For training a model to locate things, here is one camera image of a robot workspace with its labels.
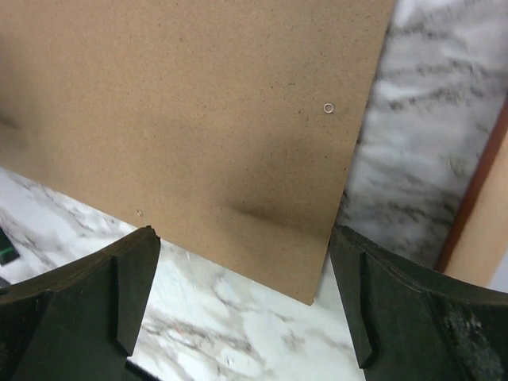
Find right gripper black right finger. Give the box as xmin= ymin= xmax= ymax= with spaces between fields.
xmin=329 ymin=226 xmax=507 ymax=381

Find brown cardboard backing board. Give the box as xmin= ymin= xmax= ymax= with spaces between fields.
xmin=1 ymin=1 xmax=394 ymax=304

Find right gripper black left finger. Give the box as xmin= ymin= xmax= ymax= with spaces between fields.
xmin=1 ymin=226 xmax=161 ymax=381

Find small black green connector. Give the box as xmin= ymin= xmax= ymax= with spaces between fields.
xmin=0 ymin=229 xmax=20 ymax=266

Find orange wooden picture frame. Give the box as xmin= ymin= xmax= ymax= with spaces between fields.
xmin=435 ymin=102 xmax=507 ymax=291

